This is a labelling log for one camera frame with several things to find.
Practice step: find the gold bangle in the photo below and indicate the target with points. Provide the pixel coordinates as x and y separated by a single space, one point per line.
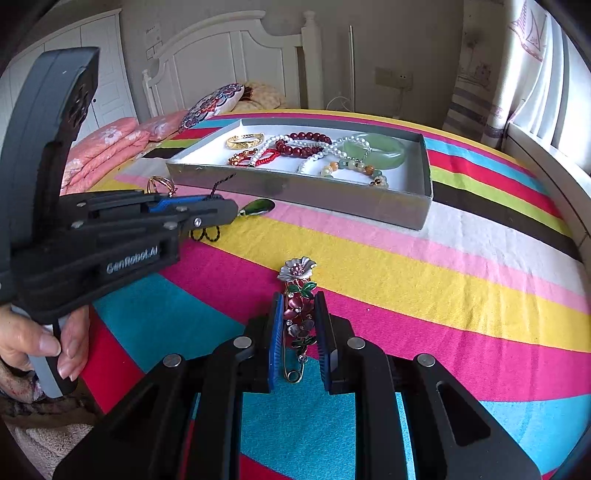
244 138

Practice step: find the striped colourful tablecloth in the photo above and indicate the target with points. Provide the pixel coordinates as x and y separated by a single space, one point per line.
415 286

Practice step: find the beige wall socket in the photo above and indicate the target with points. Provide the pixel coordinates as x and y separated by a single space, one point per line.
393 77

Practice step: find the pale green jade bangle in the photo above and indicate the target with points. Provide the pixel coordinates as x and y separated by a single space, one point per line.
392 154

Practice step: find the beige crumpled blanket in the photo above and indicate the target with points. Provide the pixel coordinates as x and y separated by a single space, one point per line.
268 97

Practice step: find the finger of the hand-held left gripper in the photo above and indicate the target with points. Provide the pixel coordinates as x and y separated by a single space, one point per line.
207 217
184 201

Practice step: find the pink floral pillow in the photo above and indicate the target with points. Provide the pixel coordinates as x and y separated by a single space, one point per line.
161 124

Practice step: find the white window sill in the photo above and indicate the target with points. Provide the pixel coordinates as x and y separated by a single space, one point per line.
545 161

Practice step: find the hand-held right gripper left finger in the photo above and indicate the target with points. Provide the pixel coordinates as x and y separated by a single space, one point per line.
276 341

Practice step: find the white wardrobe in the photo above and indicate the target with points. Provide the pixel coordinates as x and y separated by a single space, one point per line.
111 60

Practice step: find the white bed headboard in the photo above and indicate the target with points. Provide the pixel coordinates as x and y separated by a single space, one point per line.
231 60

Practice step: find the round patterned cushion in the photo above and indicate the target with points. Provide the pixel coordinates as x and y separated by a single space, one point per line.
207 106

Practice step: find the grey cardboard box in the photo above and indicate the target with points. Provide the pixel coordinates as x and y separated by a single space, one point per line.
323 203

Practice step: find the sailboat print curtain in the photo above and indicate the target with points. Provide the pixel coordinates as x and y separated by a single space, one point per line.
485 69

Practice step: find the folded pink floral quilt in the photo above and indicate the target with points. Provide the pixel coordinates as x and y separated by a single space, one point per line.
106 143

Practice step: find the thin metal lamp pole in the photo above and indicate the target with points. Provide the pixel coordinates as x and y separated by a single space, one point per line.
352 69

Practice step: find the person's left hand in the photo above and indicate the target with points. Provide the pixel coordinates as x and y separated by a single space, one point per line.
74 350

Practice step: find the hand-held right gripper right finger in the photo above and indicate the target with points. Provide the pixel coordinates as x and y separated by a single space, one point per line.
325 341

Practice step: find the white wall paper note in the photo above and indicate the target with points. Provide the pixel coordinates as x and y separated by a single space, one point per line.
153 39

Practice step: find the enamel flower brooch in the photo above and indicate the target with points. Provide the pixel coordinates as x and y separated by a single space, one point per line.
298 277

